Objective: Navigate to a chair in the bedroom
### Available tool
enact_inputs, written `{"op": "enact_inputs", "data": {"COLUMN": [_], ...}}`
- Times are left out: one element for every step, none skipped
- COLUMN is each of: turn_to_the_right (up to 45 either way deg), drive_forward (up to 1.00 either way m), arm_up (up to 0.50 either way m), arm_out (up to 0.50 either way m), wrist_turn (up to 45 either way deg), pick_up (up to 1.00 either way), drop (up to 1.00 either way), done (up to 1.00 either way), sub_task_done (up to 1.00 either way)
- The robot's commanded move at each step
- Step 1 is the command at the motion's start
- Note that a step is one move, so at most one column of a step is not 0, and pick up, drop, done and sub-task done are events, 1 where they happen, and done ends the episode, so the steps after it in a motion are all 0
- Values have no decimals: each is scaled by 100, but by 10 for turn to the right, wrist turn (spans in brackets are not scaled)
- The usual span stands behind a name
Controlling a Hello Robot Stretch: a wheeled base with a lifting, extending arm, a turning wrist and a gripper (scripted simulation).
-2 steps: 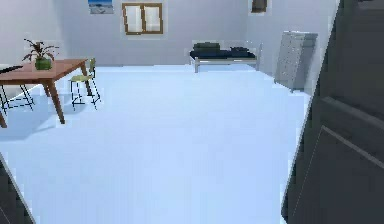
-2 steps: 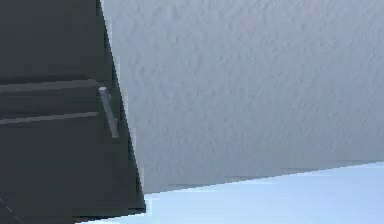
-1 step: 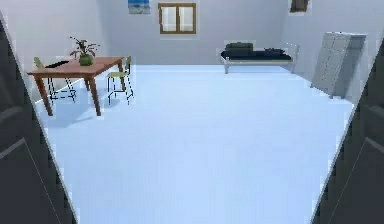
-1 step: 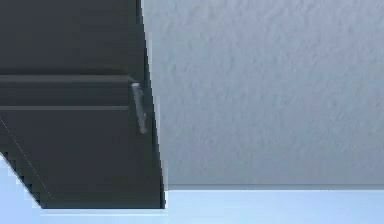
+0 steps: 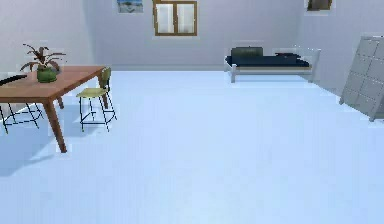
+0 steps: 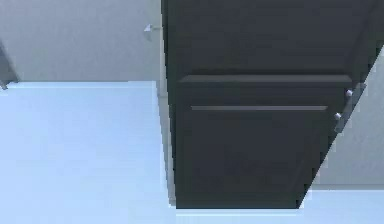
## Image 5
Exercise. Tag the yellow-green chair with black legs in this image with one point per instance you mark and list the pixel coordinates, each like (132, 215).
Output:
(95, 92)

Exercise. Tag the dark green pillow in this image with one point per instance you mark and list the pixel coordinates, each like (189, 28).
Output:
(246, 52)

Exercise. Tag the bed with dark blue cover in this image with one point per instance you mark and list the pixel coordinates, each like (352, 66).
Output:
(266, 63)

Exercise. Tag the brown framed window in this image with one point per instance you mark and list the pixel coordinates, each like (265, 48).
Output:
(175, 18)

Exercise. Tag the blue framed picture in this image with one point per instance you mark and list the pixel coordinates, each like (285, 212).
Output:
(130, 5)

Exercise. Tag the brown wooden table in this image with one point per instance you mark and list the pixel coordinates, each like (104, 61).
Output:
(66, 80)

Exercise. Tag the house plant in green pot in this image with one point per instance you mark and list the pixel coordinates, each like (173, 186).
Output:
(45, 71)

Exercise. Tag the dark framed picture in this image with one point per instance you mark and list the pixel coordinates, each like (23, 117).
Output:
(319, 4)

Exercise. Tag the grey chest of drawers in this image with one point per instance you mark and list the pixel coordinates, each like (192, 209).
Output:
(365, 76)

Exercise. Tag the black laptop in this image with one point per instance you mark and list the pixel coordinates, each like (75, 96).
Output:
(11, 79)

